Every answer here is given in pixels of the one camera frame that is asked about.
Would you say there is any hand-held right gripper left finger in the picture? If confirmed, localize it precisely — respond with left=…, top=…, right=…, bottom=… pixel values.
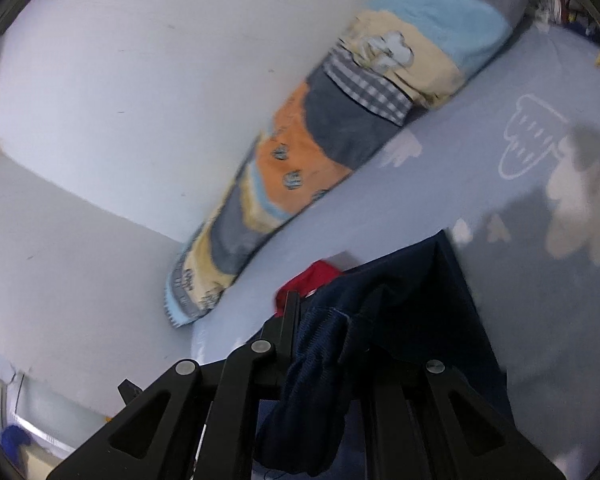
left=46, top=290, right=302, bottom=480

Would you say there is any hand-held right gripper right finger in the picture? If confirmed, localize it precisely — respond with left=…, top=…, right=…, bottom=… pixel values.
left=365, top=347, right=568, bottom=480

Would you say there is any navy blue work jacket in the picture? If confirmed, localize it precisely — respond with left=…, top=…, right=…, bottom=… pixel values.
left=255, top=227, right=513, bottom=478

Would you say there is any patchwork rolled blanket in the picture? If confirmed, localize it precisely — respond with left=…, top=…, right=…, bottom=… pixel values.
left=164, top=0, right=538, bottom=328

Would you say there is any white storage box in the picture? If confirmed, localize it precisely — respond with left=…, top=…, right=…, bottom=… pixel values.
left=0, top=355, right=106, bottom=480

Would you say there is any blue cloth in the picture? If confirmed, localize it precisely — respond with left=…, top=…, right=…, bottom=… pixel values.
left=0, top=424, right=31, bottom=461

